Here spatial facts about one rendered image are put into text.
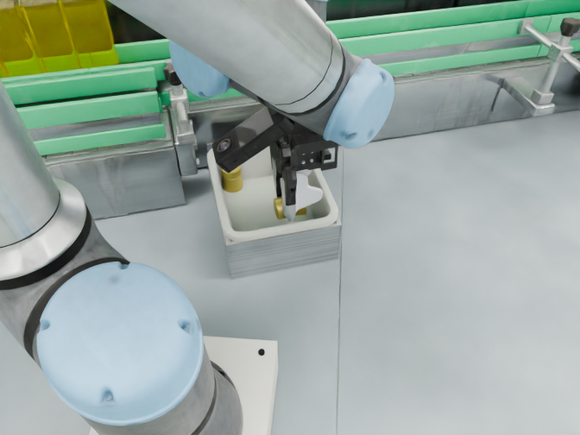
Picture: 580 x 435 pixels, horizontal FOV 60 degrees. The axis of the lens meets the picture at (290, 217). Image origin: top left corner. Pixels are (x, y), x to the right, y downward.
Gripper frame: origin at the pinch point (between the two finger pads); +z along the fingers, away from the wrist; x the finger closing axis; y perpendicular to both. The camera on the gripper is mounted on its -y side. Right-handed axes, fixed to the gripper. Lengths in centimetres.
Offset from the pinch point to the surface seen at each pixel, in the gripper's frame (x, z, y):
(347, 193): 7.6, 7.6, 13.8
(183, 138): 11.1, -7.7, -12.7
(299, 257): -6.5, 5.1, 0.7
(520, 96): 14, -2, 50
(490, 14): 29, -11, 50
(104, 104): 13.8, -14.0, -22.7
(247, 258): -6.3, 2.9, -7.2
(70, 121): 14.0, -12.0, -28.2
